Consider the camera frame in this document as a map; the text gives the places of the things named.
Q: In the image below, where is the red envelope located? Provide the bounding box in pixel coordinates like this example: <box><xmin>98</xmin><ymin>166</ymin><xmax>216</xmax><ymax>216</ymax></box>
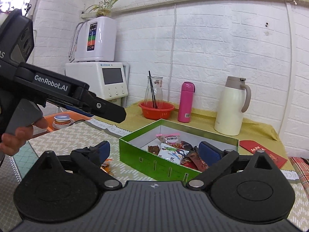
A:
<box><xmin>239</xmin><ymin>140</ymin><xmax>287</xmax><ymax>169</ymax></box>

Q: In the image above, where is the red nuts packet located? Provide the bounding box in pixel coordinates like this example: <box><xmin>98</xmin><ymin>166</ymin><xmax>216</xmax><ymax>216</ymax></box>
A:
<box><xmin>181</xmin><ymin>152</ymin><xmax>208</xmax><ymax>172</ymax></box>

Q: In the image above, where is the black straw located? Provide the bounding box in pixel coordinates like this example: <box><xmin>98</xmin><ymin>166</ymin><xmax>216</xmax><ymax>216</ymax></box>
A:
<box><xmin>148</xmin><ymin>71</ymin><xmax>158</xmax><ymax>109</ymax></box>

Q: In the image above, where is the glass carafe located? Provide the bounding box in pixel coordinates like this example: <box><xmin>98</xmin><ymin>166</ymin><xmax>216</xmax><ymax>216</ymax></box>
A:
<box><xmin>144</xmin><ymin>76</ymin><xmax>163</xmax><ymax>108</ymax></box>

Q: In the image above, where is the green cardboard box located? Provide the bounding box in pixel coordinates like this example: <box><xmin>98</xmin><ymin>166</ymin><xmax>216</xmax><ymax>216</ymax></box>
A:
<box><xmin>119</xmin><ymin>119</ymin><xmax>239</xmax><ymax>183</ymax></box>

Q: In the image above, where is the pink thermos bottle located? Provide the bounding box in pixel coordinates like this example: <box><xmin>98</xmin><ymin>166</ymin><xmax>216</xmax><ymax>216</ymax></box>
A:
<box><xmin>177</xmin><ymin>82</ymin><xmax>195</xmax><ymax>123</ymax></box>

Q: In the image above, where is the person's left hand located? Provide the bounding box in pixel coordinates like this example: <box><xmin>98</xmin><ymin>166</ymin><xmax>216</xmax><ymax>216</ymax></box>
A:
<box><xmin>1</xmin><ymin>117</ymin><xmax>48</xmax><ymax>156</ymax></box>

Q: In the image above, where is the white water dispenser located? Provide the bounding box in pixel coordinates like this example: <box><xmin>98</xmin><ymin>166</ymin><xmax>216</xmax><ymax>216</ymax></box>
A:
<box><xmin>65</xmin><ymin>62</ymin><xmax>128</xmax><ymax>106</ymax></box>

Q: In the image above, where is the red plastic basket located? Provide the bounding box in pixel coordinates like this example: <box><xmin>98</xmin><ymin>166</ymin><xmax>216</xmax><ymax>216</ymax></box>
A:
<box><xmin>138</xmin><ymin>102</ymin><xmax>175</xmax><ymax>120</ymax></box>

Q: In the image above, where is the pink snack bag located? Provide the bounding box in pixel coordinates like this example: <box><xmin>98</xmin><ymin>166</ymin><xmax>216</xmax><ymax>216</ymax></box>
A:
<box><xmin>156</xmin><ymin>134</ymin><xmax>182</xmax><ymax>149</ymax></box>

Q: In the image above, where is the cream thermos jug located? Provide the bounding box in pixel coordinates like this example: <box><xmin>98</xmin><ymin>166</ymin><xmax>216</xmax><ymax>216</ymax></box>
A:
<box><xmin>214</xmin><ymin>76</ymin><xmax>251</xmax><ymax>136</ymax></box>

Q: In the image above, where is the jar in basin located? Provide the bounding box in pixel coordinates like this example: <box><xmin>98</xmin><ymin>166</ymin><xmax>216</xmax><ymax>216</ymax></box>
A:
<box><xmin>52</xmin><ymin>114</ymin><xmax>72</xmax><ymax>129</ymax></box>

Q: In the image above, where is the white blue snack bag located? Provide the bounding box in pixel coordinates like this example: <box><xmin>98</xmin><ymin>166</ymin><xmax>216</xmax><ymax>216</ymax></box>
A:
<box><xmin>158</xmin><ymin>143</ymin><xmax>189</xmax><ymax>165</ymax></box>

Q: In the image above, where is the orange green snack bag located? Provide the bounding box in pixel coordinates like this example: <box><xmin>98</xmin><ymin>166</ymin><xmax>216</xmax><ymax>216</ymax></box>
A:
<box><xmin>101</xmin><ymin>159</ymin><xmax>113</xmax><ymax>175</ymax></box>

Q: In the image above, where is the yellow cloth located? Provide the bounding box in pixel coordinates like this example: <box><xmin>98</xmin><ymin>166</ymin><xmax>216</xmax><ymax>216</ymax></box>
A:
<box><xmin>118</xmin><ymin>103</ymin><xmax>288</xmax><ymax>159</ymax></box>

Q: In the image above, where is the dark dried meat bag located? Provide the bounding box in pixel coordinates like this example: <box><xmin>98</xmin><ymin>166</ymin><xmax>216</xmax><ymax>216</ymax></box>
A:
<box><xmin>180</xmin><ymin>141</ymin><xmax>199</xmax><ymax>152</ymax></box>

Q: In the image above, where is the white water purifier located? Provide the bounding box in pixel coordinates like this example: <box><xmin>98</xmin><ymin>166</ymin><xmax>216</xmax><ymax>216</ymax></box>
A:
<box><xmin>69</xmin><ymin>16</ymin><xmax>117</xmax><ymax>62</ymax></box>

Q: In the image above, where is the patterned tablecloth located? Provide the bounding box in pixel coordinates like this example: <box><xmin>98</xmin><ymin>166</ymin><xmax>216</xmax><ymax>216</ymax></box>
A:
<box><xmin>1</xmin><ymin>119</ymin><xmax>308</xmax><ymax>231</ymax></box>

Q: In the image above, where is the potted plant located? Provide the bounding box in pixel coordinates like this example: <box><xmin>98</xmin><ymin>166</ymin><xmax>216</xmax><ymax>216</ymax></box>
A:
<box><xmin>85</xmin><ymin>0</ymin><xmax>119</xmax><ymax>17</ymax></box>

